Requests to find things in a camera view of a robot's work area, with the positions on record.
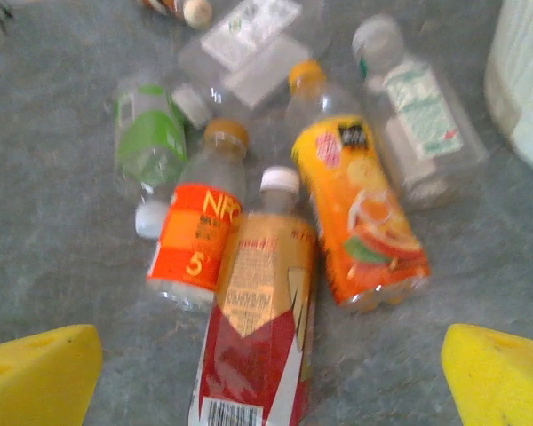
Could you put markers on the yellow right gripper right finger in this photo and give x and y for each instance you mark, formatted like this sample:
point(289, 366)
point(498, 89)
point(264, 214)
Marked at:
point(502, 381)

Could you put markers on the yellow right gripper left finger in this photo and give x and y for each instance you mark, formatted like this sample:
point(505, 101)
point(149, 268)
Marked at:
point(35, 377)

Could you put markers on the orange label bottle amber cap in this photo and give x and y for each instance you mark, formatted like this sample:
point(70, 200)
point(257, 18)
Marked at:
point(195, 226)

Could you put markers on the yellow orange juice bottle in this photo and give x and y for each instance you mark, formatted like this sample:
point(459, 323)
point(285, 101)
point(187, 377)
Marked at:
point(360, 208)

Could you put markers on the red gold label tea bottle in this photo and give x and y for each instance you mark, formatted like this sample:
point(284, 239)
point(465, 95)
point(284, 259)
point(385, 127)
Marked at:
point(257, 319)

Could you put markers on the clear bottle green white label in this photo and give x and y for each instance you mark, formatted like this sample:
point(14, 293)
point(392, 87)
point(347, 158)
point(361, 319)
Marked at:
point(422, 120)

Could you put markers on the white ribbed plastic bin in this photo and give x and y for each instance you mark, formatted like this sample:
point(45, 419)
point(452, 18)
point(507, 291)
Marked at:
point(524, 75)

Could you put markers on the flat clear bottle white label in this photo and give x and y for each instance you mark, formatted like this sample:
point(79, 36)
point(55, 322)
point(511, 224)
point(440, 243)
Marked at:
point(253, 49)

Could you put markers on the brown bottle cream cap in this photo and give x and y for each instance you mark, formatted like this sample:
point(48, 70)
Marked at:
point(177, 6)

